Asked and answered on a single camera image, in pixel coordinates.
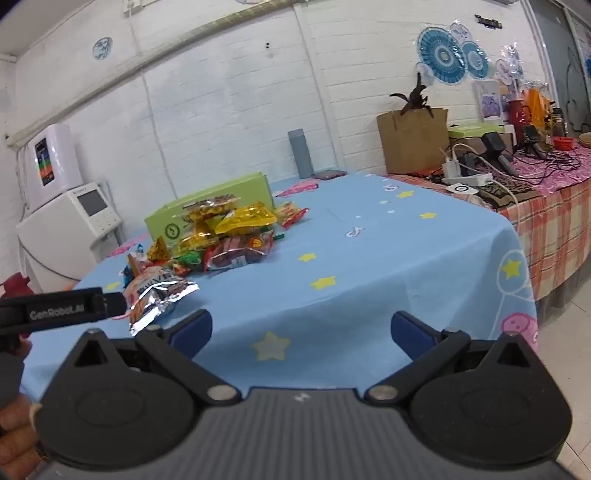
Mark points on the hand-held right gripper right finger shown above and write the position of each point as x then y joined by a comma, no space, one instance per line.
411,334

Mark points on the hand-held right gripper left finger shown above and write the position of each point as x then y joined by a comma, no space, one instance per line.
194,330

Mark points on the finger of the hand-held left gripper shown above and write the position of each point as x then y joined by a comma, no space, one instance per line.
115,305

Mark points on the silver foil snack packet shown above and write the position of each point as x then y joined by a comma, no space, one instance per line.
157,288

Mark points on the pile of mixed snacks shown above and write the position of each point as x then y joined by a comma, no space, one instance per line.
235,256

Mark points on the green cardboard box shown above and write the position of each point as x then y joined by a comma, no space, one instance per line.
240,187

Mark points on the person's left hand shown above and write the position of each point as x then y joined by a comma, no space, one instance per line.
16,434

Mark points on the red plastic object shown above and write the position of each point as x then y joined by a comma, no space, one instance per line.
16,284

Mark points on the white machine with screen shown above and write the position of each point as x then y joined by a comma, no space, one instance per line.
51,244

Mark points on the blue star print tablecloth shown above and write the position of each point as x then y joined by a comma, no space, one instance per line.
369,277

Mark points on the white round charger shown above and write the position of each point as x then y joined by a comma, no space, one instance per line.
458,189

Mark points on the white water purifier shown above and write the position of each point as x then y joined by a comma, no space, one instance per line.
60,157

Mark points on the white power strip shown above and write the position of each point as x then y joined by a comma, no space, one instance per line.
471,180

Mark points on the dark patterned cloth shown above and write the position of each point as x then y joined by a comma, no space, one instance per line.
505,193

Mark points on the plaid tablecloth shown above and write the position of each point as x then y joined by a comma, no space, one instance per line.
554,230

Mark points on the dark smartphone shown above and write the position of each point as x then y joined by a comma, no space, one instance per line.
330,174

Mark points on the brown paper bag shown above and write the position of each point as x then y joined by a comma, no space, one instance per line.
411,143

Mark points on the grey bottle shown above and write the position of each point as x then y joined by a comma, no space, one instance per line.
301,154

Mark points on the black handheld device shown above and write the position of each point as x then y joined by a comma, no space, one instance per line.
494,145

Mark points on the flat green box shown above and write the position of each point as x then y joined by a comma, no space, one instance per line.
475,130

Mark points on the pink floral tablecloth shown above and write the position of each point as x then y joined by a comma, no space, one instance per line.
570,170

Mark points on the dark dried plant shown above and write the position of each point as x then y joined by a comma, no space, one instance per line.
413,104

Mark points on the black device on tripod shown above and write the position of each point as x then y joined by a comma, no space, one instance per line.
532,136

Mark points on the red kettle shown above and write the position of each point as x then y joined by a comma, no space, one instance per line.
517,115

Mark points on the red bowl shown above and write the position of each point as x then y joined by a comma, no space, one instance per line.
563,143

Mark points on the orange bag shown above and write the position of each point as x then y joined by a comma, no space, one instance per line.
538,108

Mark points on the wooden plate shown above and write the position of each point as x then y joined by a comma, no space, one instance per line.
586,139

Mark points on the large blue paper fan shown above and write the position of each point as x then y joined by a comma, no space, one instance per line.
441,55

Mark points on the small blue paper fan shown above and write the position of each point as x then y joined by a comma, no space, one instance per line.
475,60

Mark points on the clear wrapped paper fan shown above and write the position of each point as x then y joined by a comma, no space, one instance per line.
510,67

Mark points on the grey door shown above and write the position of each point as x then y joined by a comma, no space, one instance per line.
558,55

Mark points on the beige wall pipe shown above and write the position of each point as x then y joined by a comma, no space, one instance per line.
138,64

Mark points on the white picture frame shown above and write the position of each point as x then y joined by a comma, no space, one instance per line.
488,101

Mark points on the white wall conduit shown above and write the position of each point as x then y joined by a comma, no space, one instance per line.
323,101

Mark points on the round blue wall sticker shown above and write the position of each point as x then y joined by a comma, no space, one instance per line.
102,49

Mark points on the dark wall sign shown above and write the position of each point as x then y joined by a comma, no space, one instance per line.
488,21

